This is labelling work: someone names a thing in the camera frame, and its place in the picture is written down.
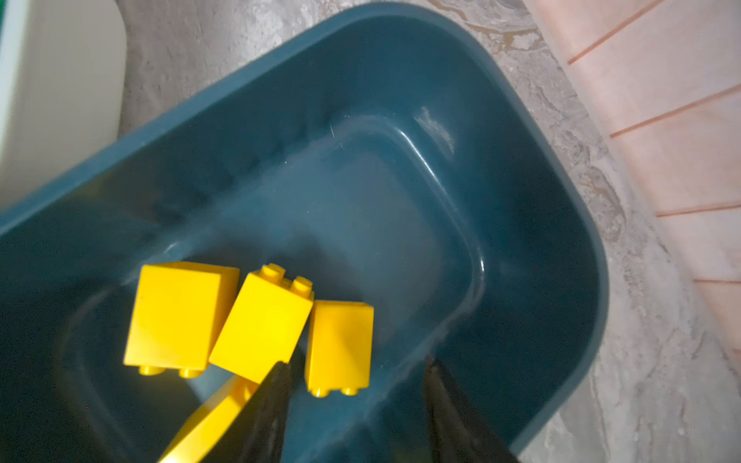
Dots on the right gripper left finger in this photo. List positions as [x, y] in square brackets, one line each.
[258, 432]

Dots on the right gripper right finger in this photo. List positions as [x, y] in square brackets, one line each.
[457, 432]

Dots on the yellow brick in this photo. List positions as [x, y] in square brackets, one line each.
[202, 431]
[339, 350]
[179, 311]
[265, 323]

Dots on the teal plastic bin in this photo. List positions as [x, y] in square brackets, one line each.
[382, 155]

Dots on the left white plastic bin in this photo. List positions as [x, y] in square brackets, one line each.
[62, 79]

